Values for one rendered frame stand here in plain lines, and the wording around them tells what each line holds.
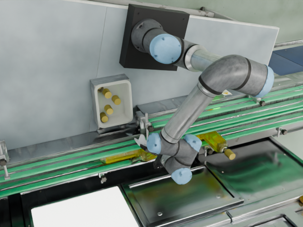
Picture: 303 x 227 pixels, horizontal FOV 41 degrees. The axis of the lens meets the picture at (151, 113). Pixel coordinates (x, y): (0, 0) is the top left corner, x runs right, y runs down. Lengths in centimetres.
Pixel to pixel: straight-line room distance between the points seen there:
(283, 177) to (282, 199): 22
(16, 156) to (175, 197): 74
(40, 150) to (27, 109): 20
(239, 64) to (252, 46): 91
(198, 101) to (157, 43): 37
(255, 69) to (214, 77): 14
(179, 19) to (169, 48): 28
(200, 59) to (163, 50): 15
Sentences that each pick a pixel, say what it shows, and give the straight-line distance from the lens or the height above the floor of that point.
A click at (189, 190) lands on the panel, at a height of 115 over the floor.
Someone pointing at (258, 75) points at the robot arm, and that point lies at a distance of 138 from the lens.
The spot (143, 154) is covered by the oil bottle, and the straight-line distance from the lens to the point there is 188.
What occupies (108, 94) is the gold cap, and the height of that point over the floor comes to 81.
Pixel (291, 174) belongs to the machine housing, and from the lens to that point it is 212.
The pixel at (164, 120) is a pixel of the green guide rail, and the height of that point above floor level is 92.
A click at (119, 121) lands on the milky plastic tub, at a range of 194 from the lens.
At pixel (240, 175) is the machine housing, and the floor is 112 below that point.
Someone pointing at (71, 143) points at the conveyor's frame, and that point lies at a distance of 194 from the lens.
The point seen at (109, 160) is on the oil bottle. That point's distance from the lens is 191.
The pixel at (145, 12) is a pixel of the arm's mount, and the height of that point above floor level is 83.
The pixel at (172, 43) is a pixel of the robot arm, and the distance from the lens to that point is 164.
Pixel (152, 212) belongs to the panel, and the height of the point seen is 123.
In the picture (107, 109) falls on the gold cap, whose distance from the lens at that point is 192.
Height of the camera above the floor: 248
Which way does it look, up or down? 56 degrees down
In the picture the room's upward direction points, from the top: 139 degrees clockwise
